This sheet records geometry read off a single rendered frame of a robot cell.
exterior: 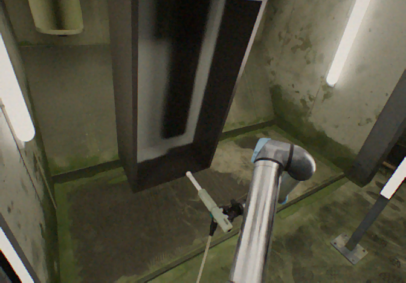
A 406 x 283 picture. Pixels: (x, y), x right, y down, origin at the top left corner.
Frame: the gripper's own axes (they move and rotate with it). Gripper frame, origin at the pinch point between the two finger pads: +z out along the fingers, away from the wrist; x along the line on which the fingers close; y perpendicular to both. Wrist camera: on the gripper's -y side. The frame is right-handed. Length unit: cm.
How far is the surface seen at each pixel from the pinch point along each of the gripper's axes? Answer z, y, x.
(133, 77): 42, -74, 30
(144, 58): 25, -71, 65
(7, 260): 88, -32, -5
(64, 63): 56, -30, 173
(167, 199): -3, 50, 60
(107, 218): 45, 55, 63
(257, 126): -158, 27, 113
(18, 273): 87, -23, -5
